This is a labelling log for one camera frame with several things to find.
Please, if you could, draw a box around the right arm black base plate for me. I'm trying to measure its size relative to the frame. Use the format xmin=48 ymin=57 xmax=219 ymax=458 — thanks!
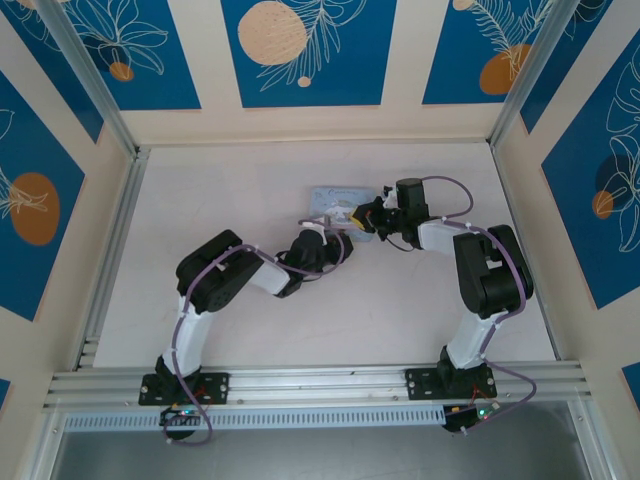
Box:
xmin=404 ymin=367 xmax=499 ymax=401

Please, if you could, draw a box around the grey slotted cable duct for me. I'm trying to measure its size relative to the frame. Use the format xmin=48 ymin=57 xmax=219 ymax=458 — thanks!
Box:
xmin=63 ymin=405 xmax=446 ymax=431

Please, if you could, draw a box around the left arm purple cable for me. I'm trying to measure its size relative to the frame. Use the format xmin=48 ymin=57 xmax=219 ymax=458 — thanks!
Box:
xmin=164 ymin=232 xmax=357 ymax=446

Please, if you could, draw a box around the aluminium frame post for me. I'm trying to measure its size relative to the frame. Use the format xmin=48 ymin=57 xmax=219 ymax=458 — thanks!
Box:
xmin=37 ymin=0 xmax=139 ymax=156
xmin=489 ymin=0 xmax=586 ymax=146

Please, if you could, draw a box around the grey metal shelf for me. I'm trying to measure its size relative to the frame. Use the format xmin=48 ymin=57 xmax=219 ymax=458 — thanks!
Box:
xmin=49 ymin=429 xmax=589 ymax=480

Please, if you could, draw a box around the blue floral wall panel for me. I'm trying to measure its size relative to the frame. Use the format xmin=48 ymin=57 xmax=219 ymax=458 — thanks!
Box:
xmin=519 ymin=0 xmax=640 ymax=135
xmin=49 ymin=0 xmax=202 ymax=112
xmin=422 ymin=0 xmax=556 ymax=106
xmin=0 ymin=69 xmax=86 ymax=322
xmin=541 ymin=47 xmax=640 ymax=311
xmin=221 ymin=0 xmax=399 ymax=109
xmin=0 ymin=0 xmax=105 ymax=145

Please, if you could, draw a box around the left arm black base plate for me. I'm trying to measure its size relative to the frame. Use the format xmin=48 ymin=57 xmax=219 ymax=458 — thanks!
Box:
xmin=138 ymin=372 xmax=230 ymax=406

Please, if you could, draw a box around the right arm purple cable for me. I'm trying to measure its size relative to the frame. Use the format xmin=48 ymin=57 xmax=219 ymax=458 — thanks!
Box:
xmin=422 ymin=174 xmax=539 ymax=436

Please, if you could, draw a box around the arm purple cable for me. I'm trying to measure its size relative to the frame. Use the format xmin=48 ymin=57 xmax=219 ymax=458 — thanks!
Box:
xmin=164 ymin=232 xmax=357 ymax=446
xmin=422 ymin=174 xmax=539 ymax=436

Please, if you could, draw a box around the aluminium mounting rail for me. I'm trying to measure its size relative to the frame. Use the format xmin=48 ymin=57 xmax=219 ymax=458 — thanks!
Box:
xmin=42 ymin=362 xmax=594 ymax=409

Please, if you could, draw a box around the aluminium side rail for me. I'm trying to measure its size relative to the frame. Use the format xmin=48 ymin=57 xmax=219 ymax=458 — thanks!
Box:
xmin=74 ymin=147 xmax=151 ymax=371
xmin=489 ymin=144 xmax=564 ymax=361

